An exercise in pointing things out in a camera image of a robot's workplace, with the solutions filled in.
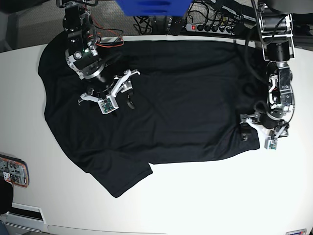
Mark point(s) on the orange clear parts box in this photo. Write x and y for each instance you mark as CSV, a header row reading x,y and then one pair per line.
x,y
15,171

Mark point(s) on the white device at table edge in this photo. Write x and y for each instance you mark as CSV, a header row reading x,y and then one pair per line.
x,y
25,217

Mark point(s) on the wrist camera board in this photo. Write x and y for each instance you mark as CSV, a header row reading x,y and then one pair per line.
x,y
108,104
271,143

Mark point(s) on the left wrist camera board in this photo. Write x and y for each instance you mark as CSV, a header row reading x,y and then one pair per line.
x,y
271,143

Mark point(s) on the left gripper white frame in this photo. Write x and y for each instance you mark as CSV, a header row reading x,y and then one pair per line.
x,y
261,122

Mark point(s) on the blue plastic bin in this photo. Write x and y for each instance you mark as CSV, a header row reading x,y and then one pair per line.
x,y
154,7

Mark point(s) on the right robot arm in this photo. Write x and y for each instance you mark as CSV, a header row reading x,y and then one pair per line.
x,y
82,56

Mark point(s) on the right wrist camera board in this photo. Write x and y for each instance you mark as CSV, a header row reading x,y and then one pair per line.
x,y
108,104

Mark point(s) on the black T-shirt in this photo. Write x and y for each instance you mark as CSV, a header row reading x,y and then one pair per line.
x,y
188,100

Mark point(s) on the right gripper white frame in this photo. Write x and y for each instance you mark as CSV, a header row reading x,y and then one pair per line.
x,y
121,84

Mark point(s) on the white power strip red switch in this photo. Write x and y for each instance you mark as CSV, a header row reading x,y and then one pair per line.
x,y
214,29

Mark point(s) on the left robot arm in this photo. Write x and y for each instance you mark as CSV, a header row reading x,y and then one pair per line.
x,y
272,117

